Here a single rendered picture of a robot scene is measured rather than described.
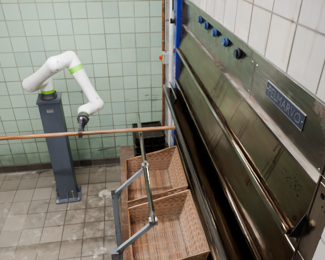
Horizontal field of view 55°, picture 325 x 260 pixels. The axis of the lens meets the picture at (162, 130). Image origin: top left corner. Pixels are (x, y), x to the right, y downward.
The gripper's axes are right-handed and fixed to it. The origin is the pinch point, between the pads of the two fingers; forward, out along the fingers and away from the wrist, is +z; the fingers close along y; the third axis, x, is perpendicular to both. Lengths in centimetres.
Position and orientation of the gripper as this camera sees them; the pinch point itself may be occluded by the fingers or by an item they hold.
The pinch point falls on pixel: (80, 133)
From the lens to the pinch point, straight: 243.1
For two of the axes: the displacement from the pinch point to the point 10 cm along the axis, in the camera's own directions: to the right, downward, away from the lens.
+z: 1.2, 5.2, -8.5
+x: -9.9, 0.6, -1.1
